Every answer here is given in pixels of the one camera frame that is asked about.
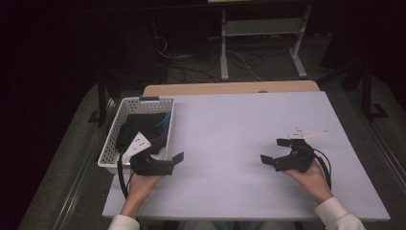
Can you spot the black shorts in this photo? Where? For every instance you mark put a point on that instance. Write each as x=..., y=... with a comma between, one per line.
x=140, y=126

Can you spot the person's left hand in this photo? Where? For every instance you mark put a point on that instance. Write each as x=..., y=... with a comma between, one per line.
x=140, y=188

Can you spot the white perforated plastic basket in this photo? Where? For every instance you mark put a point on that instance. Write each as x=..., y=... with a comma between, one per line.
x=115, y=140

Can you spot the black metal stand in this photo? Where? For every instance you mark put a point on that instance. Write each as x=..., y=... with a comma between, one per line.
x=367, y=92
x=102, y=99

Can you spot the wooden table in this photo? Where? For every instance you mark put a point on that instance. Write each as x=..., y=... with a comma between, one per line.
x=230, y=87

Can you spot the white metal stand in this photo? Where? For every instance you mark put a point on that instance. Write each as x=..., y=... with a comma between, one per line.
x=261, y=27

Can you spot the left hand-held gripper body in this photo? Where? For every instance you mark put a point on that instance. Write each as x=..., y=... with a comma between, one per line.
x=150, y=166

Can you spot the white table board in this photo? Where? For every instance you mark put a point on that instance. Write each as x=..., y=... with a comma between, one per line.
x=223, y=127

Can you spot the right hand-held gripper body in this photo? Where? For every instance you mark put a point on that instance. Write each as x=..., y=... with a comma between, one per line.
x=297, y=158

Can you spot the person's right hand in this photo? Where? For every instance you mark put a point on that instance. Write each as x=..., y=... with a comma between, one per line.
x=311, y=182

